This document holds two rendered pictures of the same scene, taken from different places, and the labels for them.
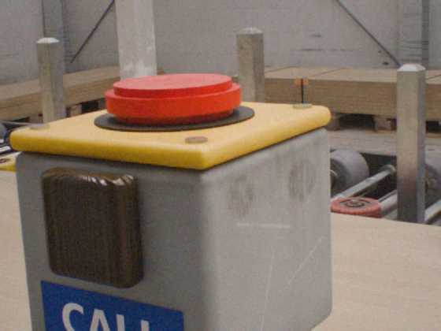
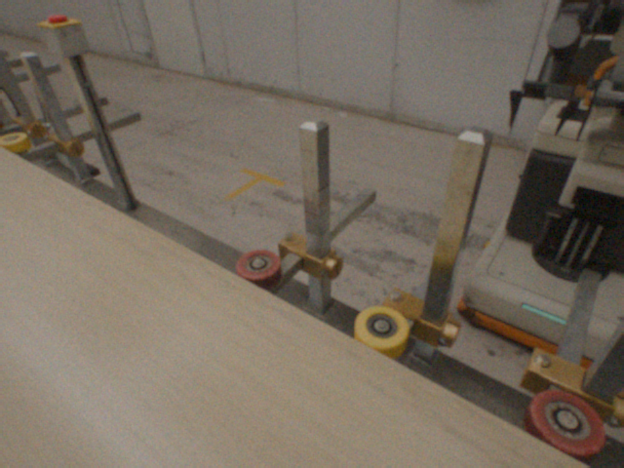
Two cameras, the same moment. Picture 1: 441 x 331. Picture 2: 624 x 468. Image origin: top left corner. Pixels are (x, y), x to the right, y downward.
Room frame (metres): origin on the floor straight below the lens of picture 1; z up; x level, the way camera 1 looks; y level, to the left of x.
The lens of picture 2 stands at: (1.29, 0.65, 1.38)
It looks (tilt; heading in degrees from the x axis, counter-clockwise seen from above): 38 degrees down; 183
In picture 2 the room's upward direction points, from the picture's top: 2 degrees counter-clockwise
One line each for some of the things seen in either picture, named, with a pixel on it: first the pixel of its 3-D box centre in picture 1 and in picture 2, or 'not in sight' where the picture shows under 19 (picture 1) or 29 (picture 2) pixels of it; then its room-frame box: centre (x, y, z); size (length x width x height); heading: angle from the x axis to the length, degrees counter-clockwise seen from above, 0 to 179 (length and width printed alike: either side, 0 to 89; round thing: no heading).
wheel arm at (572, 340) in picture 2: not in sight; (568, 352); (0.88, 1.04, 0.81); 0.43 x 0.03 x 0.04; 145
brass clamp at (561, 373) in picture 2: not in sight; (573, 388); (0.94, 1.02, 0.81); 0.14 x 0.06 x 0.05; 55
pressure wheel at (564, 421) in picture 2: not in sight; (552, 440); (1.04, 0.93, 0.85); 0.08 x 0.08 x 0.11
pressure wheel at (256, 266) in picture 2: not in sight; (261, 284); (0.76, 0.52, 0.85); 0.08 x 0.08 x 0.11
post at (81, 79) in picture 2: not in sight; (104, 139); (0.25, 0.01, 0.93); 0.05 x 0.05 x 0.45; 55
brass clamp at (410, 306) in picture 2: not in sight; (420, 319); (0.80, 0.81, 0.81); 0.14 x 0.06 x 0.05; 55
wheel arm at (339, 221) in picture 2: not in sight; (322, 238); (0.59, 0.63, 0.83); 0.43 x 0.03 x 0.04; 145
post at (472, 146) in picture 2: not in sight; (444, 272); (0.82, 0.83, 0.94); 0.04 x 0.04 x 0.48; 55
